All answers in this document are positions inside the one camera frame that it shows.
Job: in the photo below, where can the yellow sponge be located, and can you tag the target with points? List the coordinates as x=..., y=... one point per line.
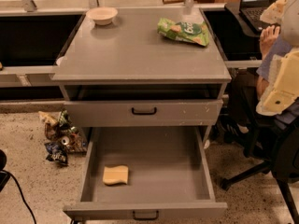
x=116, y=175

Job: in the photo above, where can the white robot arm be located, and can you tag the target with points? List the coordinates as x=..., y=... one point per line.
x=290, y=25

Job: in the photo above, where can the grey drawer cabinet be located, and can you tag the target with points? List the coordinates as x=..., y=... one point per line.
x=129, y=60

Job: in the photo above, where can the closed grey top drawer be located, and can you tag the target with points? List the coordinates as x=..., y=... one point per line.
x=118, y=113

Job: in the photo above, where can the open grey middle drawer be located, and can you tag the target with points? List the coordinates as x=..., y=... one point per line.
x=168, y=172

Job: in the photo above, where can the person's left hand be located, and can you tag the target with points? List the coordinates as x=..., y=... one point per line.
x=267, y=38

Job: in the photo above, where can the black laptop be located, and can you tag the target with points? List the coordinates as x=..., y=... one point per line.
x=264, y=3

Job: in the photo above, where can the green snack bag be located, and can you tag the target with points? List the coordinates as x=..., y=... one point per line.
x=189, y=32

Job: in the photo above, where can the seated person in blue shirt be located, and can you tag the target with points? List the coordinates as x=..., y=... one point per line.
x=254, y=83

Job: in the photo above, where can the wooden stick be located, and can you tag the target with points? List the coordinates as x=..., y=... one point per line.
x=172, y=1

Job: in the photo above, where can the white bowl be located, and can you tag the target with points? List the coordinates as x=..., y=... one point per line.
x=102, y=15

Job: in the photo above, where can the pile of crumpled snack bags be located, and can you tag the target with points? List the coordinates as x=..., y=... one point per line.
x=56, y=128

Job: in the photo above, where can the soda can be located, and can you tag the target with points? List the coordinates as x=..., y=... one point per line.
x=65, y=140

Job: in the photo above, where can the blue crumpled snack bag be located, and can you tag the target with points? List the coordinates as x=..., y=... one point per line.
x=56, y=153

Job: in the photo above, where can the black device at left edge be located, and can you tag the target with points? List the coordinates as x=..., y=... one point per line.
x=4, y=176

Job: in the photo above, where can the black top drawer handle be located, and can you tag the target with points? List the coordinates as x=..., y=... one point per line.
x=151, y=112

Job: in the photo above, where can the black drawer handle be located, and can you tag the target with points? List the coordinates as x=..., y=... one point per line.
x=145, y=215
x=151, y=112

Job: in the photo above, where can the black middle drawer handle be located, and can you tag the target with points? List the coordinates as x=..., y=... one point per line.
x=145, y=215

